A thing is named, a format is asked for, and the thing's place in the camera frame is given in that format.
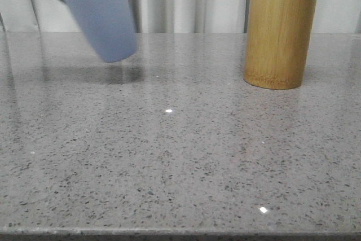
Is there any blue plastic cup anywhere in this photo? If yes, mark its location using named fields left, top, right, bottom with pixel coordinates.
left=63, top=0, right=137, bottom=63

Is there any grey curtain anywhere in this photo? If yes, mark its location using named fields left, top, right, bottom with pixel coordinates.
left=1, top=0, right=360, bottom=33

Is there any bamboo cylinder holder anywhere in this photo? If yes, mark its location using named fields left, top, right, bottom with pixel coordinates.
left=243, top=0, right=317, bottom=90

